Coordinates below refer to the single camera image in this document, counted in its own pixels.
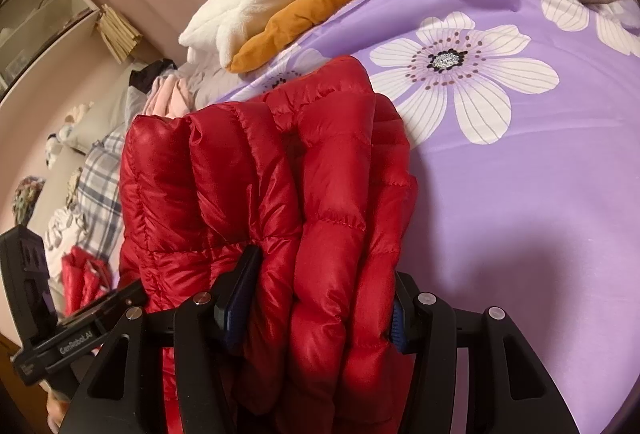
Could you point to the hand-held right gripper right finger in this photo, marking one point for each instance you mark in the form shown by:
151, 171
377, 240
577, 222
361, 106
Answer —
398, 324

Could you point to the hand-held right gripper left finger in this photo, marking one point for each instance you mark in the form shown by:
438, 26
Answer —
240, 309

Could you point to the red puffer jacket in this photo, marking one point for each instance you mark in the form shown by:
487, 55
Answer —
300, 174

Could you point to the white patterned cloth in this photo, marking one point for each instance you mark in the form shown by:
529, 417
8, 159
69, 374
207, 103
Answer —
62, 229

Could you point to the floral patterned cushion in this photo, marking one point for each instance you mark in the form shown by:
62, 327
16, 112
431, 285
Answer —
27, 199

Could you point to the blue plaid cloth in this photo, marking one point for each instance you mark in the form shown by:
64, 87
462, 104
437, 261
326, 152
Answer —
100, 179

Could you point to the spotted plush toy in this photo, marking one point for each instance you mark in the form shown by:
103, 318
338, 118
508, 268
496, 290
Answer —
57, 139

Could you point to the beige pillow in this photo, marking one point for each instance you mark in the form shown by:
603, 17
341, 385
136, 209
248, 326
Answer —
100, 119

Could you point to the purple floral bed sheet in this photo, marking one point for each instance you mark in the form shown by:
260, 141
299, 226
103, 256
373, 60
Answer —
500, 164

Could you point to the pink cloth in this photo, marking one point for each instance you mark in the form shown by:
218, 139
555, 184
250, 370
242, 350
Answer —
170, 94

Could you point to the black cloth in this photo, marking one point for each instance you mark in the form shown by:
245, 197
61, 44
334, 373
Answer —
152, 72

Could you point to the glass door cabinet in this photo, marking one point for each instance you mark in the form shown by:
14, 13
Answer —
35, 24

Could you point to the orange garment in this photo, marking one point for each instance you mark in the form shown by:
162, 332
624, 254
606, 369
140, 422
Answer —
295, 19

